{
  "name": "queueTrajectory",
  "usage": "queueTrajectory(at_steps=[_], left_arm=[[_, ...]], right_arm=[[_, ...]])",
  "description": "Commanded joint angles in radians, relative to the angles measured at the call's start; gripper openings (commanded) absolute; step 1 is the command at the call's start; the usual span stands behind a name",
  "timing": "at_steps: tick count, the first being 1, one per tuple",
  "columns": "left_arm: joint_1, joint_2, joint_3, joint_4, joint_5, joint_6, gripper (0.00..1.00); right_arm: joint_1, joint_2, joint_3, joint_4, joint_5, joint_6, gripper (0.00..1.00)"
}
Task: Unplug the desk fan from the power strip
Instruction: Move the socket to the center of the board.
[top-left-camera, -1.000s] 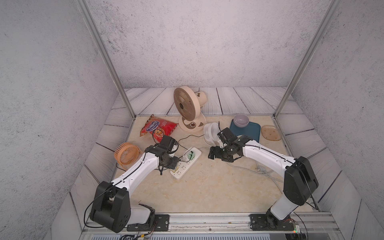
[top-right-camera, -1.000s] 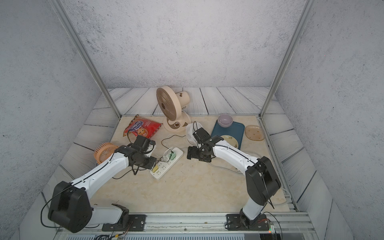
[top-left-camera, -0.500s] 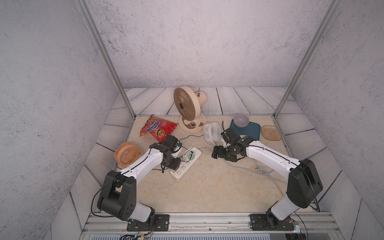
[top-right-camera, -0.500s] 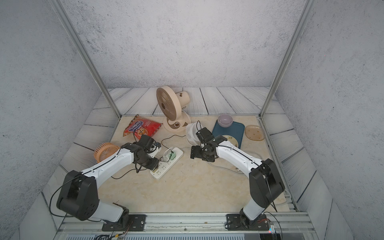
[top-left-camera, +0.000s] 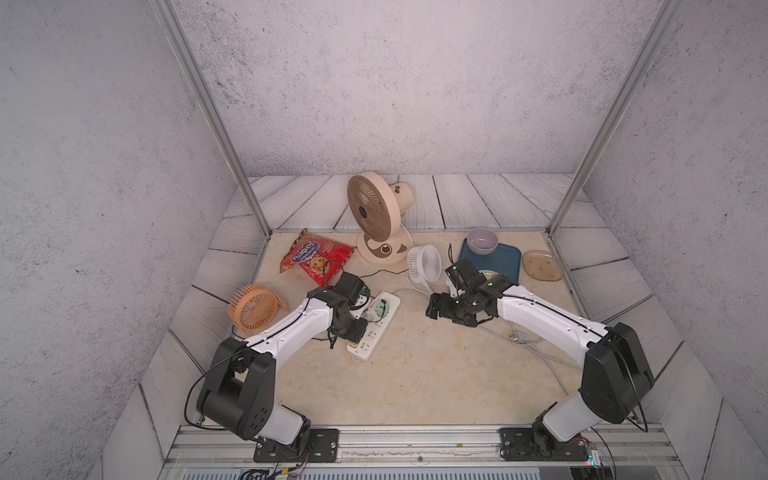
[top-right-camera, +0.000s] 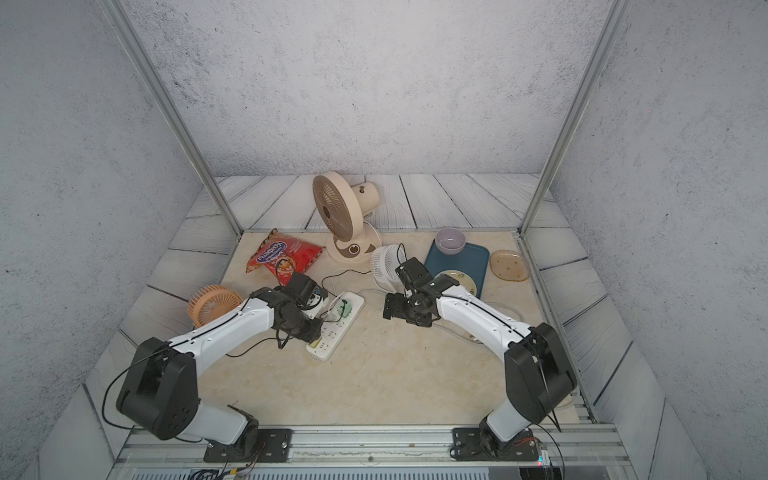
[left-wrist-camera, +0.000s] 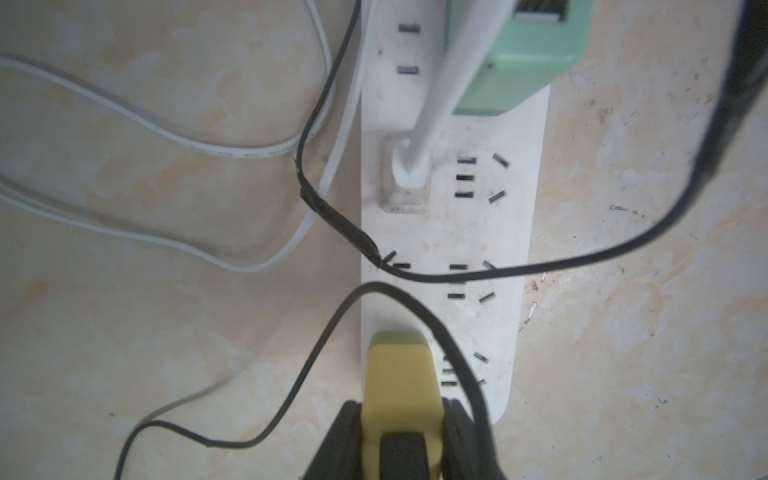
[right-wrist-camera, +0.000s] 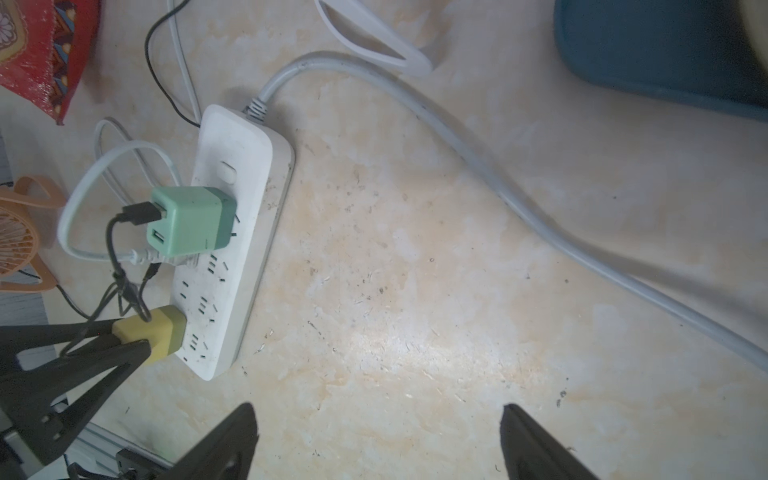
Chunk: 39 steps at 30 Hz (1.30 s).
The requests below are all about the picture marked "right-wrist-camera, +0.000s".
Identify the white power strip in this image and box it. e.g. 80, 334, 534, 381
171, 105, 295, 381

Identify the green usb charger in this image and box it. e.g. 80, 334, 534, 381
146, 186, 237, 257

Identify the yellow usb charger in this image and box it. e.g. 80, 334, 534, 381
112, 305, 187, 365

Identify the small orange fan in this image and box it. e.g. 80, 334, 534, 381
1, 176, 67, 293

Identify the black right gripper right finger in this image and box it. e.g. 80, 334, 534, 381
500, 404, 597, 480

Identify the red candy bag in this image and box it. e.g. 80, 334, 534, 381
1, 0, 101, 125

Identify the white fan cable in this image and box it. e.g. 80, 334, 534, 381
56, 139, 202, 269

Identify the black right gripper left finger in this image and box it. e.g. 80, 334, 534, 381
159, 402, 259, 480

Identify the grey power strip cable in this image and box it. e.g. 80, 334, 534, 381
242, 51, 768, 373

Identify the black thin cable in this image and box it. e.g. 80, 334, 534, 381
143, 0, 202, 129

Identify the pale yellow painted plate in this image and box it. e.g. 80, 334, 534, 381
739, 0, 768, 62

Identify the black usb cable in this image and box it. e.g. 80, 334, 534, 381
59, 201, 164, 355

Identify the teal plastic tray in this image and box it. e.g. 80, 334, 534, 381
553, 1, 767, 122

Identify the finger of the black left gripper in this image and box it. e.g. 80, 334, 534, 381
1, 339, 151, 465
1, 319, 116, 360

